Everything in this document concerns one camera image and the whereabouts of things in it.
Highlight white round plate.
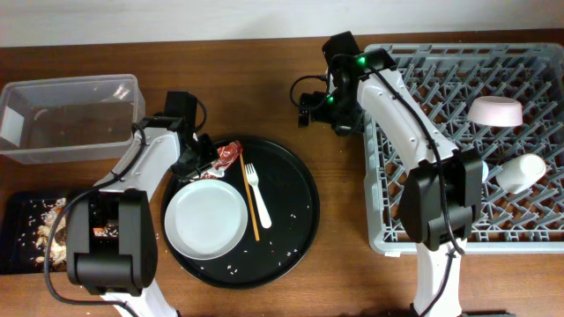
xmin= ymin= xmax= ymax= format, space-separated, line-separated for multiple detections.
xmin=164 ymin=180 xmax=249 ymax=261

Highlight red crumpled wrapper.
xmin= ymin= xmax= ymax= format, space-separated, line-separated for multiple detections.
xmin=204 ymin=140 xmax=243 ymax=179

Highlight black rectangular tray bin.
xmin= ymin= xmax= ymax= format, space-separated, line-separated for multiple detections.
xmin=1 ymin=189 xmax=80 ymax=276

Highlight clear plastic bin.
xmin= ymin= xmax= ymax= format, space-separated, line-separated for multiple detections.
xmin=1 ymin=74 xmax=145 ymax=165

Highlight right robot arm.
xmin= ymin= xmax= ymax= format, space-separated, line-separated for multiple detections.
xmin=294 ymin=32 xmax=484 ymax=316

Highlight round black serving tray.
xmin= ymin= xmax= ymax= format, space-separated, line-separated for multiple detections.
xmin=163 ymin=136 xmax=320 ymax=289

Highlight grey dishwasher rack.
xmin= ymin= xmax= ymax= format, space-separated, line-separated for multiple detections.
xmin=364 ymin=44 xmax=563 ymax=255

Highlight rice and food scraps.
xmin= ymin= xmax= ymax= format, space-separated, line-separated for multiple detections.
xmin=17 ymin=197 xmax=120 ymax=270

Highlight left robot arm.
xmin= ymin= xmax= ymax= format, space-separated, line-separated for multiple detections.
xmin=64 ymin=91 xmax=218 ymax=316

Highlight white tissue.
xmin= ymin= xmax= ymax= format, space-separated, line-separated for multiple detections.
xmin=193 ymin=166 xmax=224 ymax=180

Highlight wooden chopstick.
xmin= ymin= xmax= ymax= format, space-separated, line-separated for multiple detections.
xmin=239 ymin=152 xmax=260 ymax=242

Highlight light blue cup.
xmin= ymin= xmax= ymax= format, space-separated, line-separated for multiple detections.
xmin=481 ymin=160 xmax=489 ymax=183

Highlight white cup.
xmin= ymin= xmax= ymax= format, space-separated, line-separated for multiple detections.
xmin=496 ymin=153 xmax=546 ymax=194

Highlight white plastic fork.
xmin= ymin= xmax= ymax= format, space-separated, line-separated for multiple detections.
xmin=245 ymin=163 xmax=272 ymax=229

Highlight pink bowl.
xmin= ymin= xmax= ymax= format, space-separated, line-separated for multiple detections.
xmin=467 ymin=96 xmax=523 ymax=127

